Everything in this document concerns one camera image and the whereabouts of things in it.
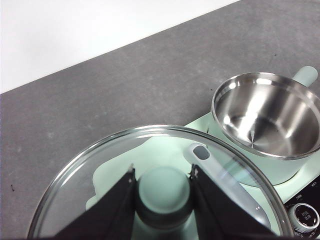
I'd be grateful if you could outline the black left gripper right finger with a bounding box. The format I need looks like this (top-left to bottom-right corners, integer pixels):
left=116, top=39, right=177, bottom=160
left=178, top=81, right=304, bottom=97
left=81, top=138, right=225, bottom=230
left=189, top=164, right=283, bottom=240

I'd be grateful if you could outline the mint green steamer pot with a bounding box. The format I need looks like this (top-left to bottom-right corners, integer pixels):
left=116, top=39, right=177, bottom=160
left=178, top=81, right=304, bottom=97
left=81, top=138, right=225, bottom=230
left=211, top=66, right=320, bottom=187

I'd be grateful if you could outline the silver control knob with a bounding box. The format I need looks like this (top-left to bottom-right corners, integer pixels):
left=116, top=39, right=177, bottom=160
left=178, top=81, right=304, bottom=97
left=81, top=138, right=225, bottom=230
left=292, top=202, right=320, bottom=232

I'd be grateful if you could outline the glass lid with mint knob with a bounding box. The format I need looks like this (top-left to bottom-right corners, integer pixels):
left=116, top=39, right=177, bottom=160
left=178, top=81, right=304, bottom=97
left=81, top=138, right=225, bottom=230
left=26, top=124, right=295, bottom=240

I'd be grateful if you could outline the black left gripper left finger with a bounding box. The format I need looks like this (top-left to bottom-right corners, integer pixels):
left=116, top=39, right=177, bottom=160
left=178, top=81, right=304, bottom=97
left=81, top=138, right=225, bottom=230
left=53, top=166, right=137, bottom=240

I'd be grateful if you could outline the mint green grill cover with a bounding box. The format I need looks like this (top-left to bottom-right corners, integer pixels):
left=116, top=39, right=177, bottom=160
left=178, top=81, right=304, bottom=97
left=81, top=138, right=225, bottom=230
left=85, top=134, right=201, bottom=240

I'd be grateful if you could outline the mint green breakfast machine base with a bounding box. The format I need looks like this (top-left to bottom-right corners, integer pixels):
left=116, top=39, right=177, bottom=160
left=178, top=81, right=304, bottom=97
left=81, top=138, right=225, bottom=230
left=183, top=109, right=320, bottom=240

